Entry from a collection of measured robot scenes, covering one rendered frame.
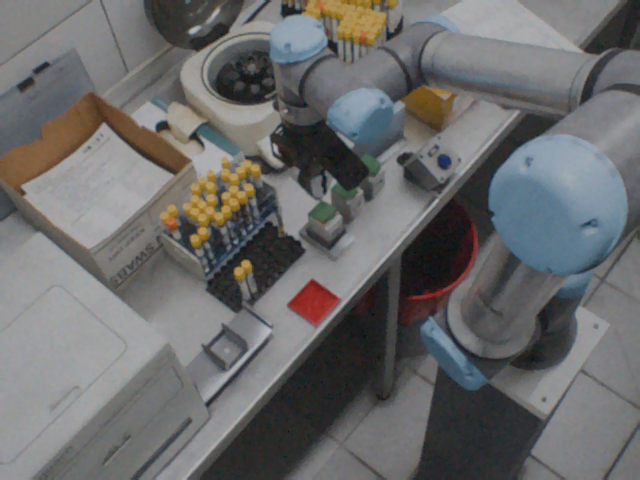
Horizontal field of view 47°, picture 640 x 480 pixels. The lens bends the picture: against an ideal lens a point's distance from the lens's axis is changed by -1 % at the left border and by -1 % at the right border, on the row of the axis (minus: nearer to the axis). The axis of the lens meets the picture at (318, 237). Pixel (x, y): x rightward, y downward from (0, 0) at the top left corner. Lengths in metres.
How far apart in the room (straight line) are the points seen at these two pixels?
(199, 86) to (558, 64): 0.83
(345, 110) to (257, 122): 0.49
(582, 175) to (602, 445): 1.62
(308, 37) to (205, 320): 0.55
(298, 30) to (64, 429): 0.58
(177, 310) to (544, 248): 0.80
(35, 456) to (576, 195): 0.67
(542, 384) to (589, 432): 0.99
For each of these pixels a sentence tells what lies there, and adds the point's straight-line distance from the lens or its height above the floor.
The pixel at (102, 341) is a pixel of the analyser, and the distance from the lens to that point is 1.00.
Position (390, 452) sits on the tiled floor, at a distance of 2.12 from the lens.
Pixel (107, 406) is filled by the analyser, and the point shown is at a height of 1.16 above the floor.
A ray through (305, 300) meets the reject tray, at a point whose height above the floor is 0.88.
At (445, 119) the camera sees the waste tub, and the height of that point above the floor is 0.91.
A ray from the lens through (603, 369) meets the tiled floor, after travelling 2.30.
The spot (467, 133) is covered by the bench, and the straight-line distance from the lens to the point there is 1.53.
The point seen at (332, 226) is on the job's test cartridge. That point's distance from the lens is 1.30.
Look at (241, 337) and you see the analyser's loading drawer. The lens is 1.21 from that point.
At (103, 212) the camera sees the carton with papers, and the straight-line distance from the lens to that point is 1.41.
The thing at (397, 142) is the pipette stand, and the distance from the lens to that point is 1.49.
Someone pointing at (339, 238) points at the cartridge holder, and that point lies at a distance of 1.35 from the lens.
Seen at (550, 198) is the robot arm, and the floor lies 1.52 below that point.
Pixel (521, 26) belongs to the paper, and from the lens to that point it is 1.74.
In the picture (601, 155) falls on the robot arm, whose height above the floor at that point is 1.54.
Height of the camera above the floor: 2.03
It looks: 57 degrees down
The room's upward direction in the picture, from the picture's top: 6 degrees counter-clockwise
